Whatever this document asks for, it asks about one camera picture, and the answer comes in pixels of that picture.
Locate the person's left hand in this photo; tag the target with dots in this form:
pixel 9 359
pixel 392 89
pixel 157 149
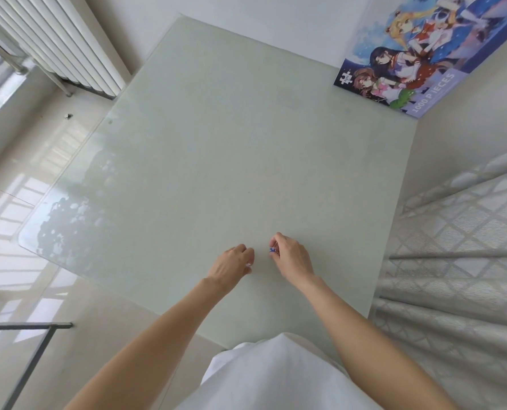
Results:
pixel 230 266

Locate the person's right hand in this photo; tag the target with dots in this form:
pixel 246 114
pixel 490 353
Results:
pixel 294 260

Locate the cartoon print puzzle box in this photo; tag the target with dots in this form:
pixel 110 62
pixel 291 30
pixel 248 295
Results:
pixel 407 51

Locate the person's left forearm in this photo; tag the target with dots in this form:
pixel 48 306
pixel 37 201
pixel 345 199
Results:
pixel 150 350

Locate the person's right forearm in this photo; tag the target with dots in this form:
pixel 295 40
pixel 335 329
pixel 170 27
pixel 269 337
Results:
pixel 377 350

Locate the person's white shirt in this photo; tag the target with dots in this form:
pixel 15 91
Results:
pixel 279 375

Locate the grey patterned curtain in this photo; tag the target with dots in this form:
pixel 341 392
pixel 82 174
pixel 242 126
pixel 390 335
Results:
pixel 458 260

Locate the white radiator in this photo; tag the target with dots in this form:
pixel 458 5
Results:
pixel 65 42

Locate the grey metal chair frame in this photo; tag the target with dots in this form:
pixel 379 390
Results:
pixel 22 325

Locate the silver metal window rail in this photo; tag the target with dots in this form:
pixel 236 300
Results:
pixel 5 55

